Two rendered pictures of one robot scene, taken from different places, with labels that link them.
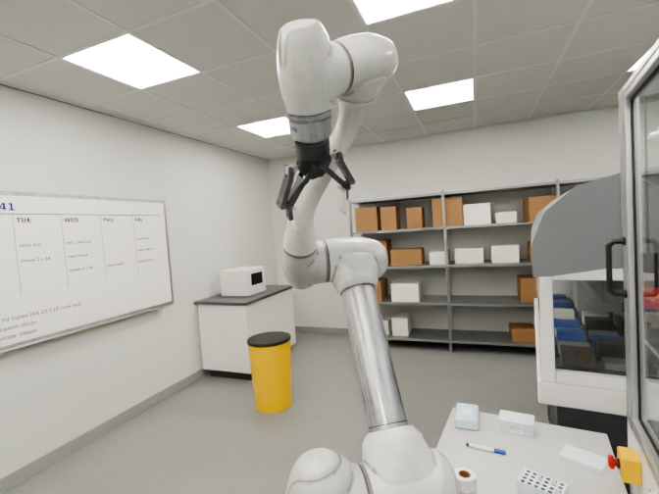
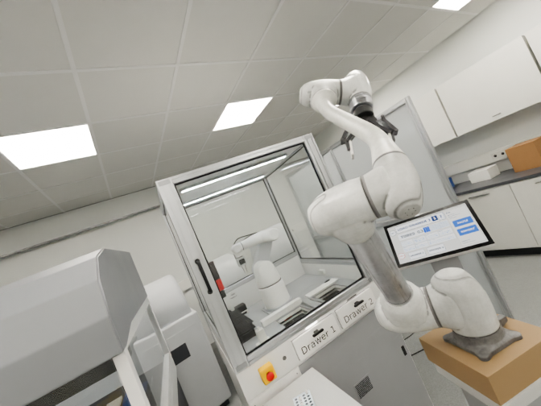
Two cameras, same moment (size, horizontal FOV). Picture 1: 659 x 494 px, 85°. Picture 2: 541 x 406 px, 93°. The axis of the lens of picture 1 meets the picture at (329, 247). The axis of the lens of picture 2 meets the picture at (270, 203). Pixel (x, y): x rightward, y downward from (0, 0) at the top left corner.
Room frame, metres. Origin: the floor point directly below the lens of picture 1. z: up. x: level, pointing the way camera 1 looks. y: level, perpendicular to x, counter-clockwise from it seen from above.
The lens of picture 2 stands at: (1.88, 0.25, 1.60)
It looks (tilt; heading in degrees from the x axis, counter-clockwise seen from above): 2 degrees up; 217
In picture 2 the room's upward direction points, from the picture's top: 24 degrees counter-clockwise
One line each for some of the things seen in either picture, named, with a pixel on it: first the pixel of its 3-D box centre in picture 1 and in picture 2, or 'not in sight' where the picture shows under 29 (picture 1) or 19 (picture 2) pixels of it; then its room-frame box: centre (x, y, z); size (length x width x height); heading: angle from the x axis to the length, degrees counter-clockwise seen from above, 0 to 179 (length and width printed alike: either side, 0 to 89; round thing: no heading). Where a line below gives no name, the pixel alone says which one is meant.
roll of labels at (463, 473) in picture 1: (464, 479); not in sight; (1.15, -0.39, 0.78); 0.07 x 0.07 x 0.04
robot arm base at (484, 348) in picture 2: not in sight; (481, 329); (0.75, 0.07, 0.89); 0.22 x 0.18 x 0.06; 138
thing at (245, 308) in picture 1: (250, 315); not in sight; (4.54, 1.06, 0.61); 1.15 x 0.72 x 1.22; 158
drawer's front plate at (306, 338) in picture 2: not in sight; (316, 336); (0.74, -0.69, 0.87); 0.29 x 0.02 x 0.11; 151
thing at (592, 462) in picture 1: (582, 458); not in sight; (1.23, -0.84, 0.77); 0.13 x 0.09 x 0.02; 42
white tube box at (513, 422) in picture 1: (516, 422); not in sight; (1.44, -0.71, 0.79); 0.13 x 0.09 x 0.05; 60
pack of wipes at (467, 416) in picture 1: (467, 416); not in sight; (1.53, -0.55, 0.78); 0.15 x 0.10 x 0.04; 157
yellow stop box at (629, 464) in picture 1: (628, 465); (267, 373); (1.04, -0.84, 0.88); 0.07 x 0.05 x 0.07; 151
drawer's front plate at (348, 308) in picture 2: not in sight; (357, 307); (0.46, -0.54, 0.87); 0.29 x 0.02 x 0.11; 151
